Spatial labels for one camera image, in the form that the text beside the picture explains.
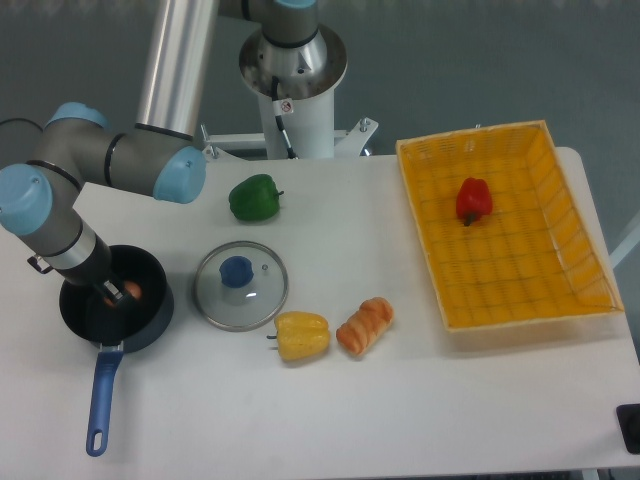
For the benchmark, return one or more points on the dark pot blue handle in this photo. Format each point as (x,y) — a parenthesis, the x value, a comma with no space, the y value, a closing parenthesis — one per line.
(130,326)

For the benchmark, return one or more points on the yellow plastic basket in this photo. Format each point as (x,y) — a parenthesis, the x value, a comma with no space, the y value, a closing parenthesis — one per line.
(533,258)

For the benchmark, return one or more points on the red bell pepper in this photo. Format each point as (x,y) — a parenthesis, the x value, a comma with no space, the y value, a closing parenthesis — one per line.
(473,200)

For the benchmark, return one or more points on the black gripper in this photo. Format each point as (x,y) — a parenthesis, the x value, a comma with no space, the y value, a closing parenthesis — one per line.
(95,269)

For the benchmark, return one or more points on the glass lid blue knob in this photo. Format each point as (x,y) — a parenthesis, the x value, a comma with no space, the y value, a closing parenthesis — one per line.
(240,286)

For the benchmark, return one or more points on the black device at table edge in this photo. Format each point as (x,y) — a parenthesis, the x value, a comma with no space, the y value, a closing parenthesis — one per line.
(628,416)

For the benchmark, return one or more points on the green bell pepper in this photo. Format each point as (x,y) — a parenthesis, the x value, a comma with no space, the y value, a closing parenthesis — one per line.
(255,199)

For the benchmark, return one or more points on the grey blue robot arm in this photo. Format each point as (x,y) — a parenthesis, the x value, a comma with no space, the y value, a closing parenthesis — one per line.
(156,159)

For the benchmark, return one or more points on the yellow bell pepper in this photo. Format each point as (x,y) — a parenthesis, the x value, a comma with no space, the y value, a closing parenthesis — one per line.
(301,335)

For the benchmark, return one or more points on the brown egg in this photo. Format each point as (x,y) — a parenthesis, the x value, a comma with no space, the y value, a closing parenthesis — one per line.
(132,288)

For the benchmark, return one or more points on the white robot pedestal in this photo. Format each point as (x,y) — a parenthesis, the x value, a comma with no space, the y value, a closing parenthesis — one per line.
(295,90)

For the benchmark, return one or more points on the orange bread roll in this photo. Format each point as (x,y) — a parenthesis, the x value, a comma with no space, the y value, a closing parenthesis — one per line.
(364,327)

